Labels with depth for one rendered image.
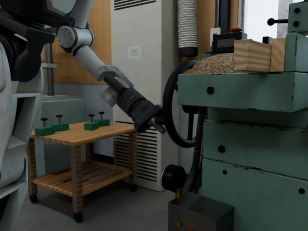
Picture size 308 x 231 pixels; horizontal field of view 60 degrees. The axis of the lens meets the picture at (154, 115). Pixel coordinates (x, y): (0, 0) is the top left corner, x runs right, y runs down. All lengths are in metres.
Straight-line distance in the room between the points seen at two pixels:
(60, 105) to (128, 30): 0.96
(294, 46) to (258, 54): 0.06
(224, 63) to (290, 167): 0.23
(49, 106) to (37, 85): 1.66
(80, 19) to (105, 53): 1.79
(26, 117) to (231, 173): 0.65
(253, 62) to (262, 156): 0.24
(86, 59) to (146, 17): 1.20
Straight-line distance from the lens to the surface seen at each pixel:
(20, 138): 0.97
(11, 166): 0.94
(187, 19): 2.12
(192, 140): 0.91
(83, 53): 1.05
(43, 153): 2.62
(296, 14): 0.75
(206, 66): 0.51
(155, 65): 2.07
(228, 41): 0.74
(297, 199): 0.58
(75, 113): 2.77
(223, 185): 0.63
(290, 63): 0.44
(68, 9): 0.86
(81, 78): 3.10
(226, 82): 0.47
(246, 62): 0.37
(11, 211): 1.08
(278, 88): 0.44
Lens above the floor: 0.89
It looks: 7 degrees down
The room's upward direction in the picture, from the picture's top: straight up
